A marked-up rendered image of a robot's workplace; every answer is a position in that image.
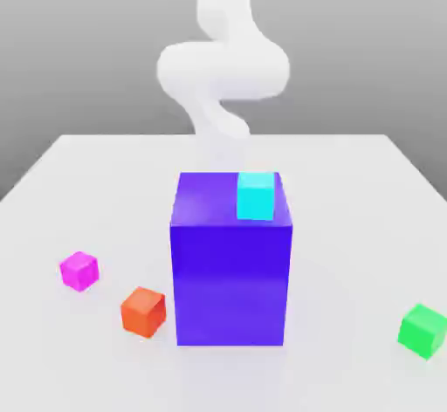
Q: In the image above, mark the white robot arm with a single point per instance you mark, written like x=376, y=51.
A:
x=223, y=70

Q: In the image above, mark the small cyan cube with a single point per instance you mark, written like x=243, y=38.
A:
x=255, y=197

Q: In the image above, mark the small orange cube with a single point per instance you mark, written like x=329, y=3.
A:
x=143, y=312

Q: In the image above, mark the small magenta cube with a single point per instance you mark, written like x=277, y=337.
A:
x=79, y=271

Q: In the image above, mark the small green cube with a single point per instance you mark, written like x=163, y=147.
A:
x=422, y=331

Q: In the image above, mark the large purple box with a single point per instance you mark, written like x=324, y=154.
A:
x=230, y=279

